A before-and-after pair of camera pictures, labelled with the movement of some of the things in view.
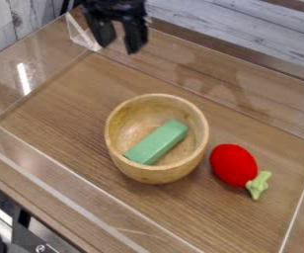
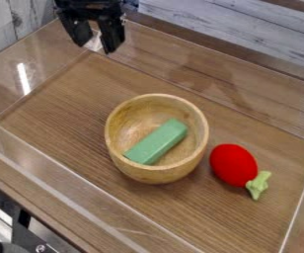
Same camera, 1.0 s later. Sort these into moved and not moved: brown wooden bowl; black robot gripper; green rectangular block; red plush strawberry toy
Moved: black robot gripper
Not moved: red plush strawberry toy; brown wooden bowl; green rectangular block
